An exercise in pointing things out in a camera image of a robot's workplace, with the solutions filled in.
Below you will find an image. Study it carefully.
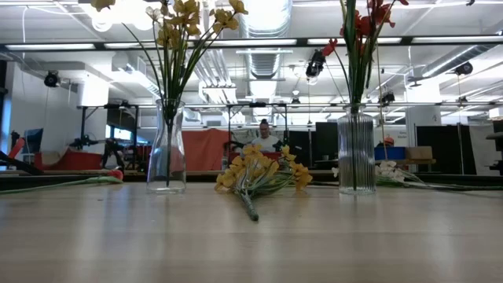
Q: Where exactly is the short yellow flower bunch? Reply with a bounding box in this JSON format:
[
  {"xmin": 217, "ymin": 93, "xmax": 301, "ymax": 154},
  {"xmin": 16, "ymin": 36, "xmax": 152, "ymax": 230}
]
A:
[{"xmin": 214, "ymin": 143, "xmax": 314, "ymax": 222}]

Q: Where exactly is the ribbed clear glass vase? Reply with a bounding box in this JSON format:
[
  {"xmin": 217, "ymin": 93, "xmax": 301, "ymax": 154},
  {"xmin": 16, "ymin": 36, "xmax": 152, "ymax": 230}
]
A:
[{"xmin": 336, "ymin": 104, "xmax": 377, "ymax": 196}]

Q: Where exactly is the long-stemmed yellow flower bunch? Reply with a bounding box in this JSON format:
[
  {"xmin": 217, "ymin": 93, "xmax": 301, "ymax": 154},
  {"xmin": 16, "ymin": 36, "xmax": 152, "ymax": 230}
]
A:
[{"xmin": 90, "ymin": 0, "xmax": 249, "ymax": 189}]

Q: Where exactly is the red flower bunch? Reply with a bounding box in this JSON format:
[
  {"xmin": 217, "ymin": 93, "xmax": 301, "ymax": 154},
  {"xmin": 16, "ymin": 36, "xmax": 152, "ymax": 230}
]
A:
[{"xmin": 321, "ymin": 0, "xmax": 409, "ymax": 192}]

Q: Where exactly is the white flower bunch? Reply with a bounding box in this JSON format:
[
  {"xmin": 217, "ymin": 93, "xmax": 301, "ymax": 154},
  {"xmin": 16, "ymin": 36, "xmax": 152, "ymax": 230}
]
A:
[{"xmin": 331, "ymin": 160, "xmax": 503, "ymax": 192}]

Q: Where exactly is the red tulip stem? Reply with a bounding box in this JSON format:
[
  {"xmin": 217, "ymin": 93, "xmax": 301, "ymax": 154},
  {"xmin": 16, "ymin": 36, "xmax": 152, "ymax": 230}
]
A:
[{"xmin": 0, "ymin": 169, "xmax": 124, "ymax": 197}]

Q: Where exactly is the smooth clear glass vase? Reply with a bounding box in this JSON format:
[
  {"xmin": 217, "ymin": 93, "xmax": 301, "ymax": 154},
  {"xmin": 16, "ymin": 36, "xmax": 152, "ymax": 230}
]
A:
[{"xmin": 146, "ymin": 98, "xmax": 187, "ymax": 194}]

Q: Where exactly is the person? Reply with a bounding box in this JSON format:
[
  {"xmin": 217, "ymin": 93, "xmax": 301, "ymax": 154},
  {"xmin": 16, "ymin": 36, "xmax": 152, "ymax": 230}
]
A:
[{"xmin": 251, "ymin": 118, "xmax": 281, "ymax": 153}]

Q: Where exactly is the orange cloth panel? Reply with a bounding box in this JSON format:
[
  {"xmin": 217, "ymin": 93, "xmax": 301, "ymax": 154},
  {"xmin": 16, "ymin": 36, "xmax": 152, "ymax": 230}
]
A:
[{"xmin": 181, "ymin": 128, "xmax": 231, "ymax": 172}]

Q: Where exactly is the black overhead light bar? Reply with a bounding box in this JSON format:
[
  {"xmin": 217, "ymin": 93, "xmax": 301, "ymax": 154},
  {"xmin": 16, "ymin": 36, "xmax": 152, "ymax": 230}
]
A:
[{"xmin": 0, "ymin": 35, "xmax": 503, "ymax": 51}]

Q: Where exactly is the blue plastic bin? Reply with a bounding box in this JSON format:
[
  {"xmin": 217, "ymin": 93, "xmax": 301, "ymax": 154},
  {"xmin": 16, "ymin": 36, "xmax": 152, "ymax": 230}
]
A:
[{"xmin": 375, "ymin": 146, "xmax": 407, "ymax": 161}]

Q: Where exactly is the wooden background shelf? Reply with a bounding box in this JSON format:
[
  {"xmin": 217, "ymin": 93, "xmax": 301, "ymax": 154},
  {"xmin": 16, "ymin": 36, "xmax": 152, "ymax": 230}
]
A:
[{"xmin": 376, "ymin": 158, "xmax": 437, "ymax": 165}]

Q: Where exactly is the cardboard box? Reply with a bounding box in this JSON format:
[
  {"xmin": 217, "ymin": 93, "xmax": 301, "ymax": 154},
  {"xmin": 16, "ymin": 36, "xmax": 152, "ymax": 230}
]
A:
[{"xmin": 406, "ymin": 145, "xmax": 434, "ymax": 160}]

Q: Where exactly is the black partition panel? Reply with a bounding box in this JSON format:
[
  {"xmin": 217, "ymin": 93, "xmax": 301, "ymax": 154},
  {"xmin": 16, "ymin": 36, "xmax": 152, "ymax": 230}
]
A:
[{"xmin": 416, "ymin": 124, "xmax": 477, "ymax": 176}]

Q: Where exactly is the blue background monitor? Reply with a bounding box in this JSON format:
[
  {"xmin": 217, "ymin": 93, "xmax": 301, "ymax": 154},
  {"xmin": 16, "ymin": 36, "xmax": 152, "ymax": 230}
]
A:
[{"xmin": 23, "ymin": 127, "xmax": 44, "ymax": 155}]

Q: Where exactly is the black equipment stand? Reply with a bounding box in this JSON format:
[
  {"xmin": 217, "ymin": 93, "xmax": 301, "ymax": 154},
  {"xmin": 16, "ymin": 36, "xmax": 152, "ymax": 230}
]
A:
[{"xmin": 486, "ymin": 119, "xmax": 503, "ymax": 176}]

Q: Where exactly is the black background rig frame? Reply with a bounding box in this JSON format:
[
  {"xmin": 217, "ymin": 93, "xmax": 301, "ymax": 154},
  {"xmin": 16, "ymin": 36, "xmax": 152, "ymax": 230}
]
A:
[
  {"xmin": 226, "ymin": 101, "xmax": 290, "ymax": 158},
  {"xmin": 76, "ymin": 102, "xmax": 141, "ymax": 174}
]

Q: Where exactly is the black aluminium table frame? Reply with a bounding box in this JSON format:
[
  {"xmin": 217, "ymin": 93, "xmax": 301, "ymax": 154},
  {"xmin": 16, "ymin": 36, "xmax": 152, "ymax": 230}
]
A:
[{"xmin": 0, "ymin": 171, "xmax": 503, "ymax": 193}]

